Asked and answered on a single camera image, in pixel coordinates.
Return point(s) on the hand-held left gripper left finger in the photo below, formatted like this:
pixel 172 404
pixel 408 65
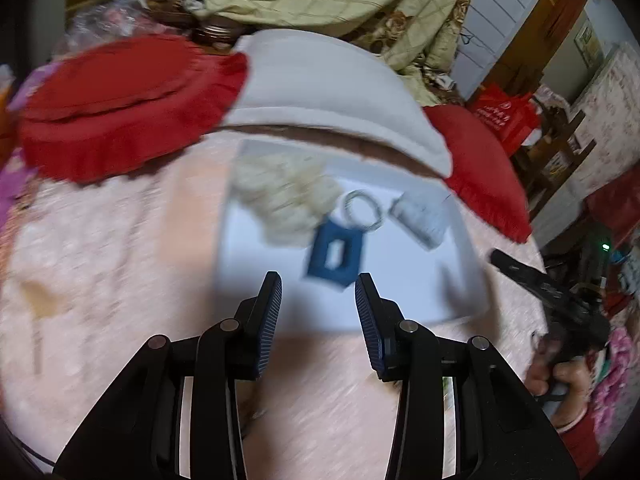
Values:
pixel 265 330

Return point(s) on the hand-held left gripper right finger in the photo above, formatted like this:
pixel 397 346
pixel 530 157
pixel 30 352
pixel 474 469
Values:
pixel 369 330

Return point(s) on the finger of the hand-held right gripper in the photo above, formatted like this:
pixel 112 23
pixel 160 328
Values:
pixel 517 267

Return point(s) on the white rectangular tray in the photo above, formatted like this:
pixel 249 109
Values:
pixel 400 280

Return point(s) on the blue rectangular hair clip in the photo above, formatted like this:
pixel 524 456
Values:
pixel 320 255

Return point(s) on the person's right forearm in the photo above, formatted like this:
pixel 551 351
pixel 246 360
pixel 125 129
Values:
pixel 582 442

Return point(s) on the person's right hand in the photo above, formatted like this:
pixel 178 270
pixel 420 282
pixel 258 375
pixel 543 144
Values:
pixel 562 382

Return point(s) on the red frilled plump pillow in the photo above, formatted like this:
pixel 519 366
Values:
pixel 480 170

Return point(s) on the light blue fluffy scrunchie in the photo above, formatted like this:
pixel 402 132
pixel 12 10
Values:
pixel 420 217

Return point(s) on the wooden chair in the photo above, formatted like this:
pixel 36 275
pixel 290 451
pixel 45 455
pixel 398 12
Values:
pixel 555 160

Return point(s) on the cream fluffy scrunchie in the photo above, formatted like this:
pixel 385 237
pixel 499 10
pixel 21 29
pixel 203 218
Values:
pixel 280 195

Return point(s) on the pink textured bedspread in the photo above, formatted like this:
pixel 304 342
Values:
pixel 125 285

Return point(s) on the red shopping bag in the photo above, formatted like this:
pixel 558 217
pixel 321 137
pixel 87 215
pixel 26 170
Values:
pixel 505 117

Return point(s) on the white pillow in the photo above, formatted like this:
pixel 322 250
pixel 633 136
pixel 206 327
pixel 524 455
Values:
pixel 325 80

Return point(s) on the red frilled flat pillow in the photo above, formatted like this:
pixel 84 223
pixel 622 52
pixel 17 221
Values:
pixel 115 105

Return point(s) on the purple flowered sheet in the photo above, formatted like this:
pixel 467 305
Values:
pixel 12 185

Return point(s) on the floral yellow checked blanket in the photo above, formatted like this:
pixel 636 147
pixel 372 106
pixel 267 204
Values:
pixel 340 0

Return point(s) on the clear plastic bags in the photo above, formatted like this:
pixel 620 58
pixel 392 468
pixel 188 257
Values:
pixel 110 15

